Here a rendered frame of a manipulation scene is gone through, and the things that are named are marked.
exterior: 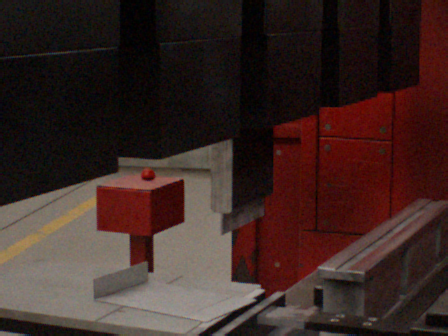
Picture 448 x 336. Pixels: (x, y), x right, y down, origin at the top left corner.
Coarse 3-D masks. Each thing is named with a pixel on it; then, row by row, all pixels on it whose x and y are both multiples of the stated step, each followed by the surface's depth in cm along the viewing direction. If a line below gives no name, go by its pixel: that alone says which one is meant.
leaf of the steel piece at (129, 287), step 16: (128, 272) 110; (144, 272) 112; (96, 288) 106; (112, 288) 108; (128, 288) 110; (144, 288) 110; (160, 288) 110; (176, 288) 110; (128, 304) 104; (144, 304) 104; (160, 304) 104; (176, 304) 104; (192, 304) 104; (208, 304) 105
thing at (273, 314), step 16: (432, 304) 98; (272, 320) 100; (288, 320) 99; (304, 320) 99; (320, 320) 99; (336, 320) 98; (352, 320) 99; (368, 320) 99; (384, 320) 99; (432, 320) 91
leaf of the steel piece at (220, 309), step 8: (216, 304) 105; (224, 304) 105; (232, 304) 105; (240, 304) 105; (248, 304) 105; (200, 312) 102; (208, 312) 102; (216, 312) 102; (224, 312) 102; (200, 320) 100; (208, 320) 99
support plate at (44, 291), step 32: (0, 288) 110; (32, 288) 110; (64, 288) 110; (192, 288) 111; (224, 288) 111; (256, 288) 112; (32, 320) 102; (64, 320) 100; (128, 320) 100; (160, 320) 100; (192, 320) 100
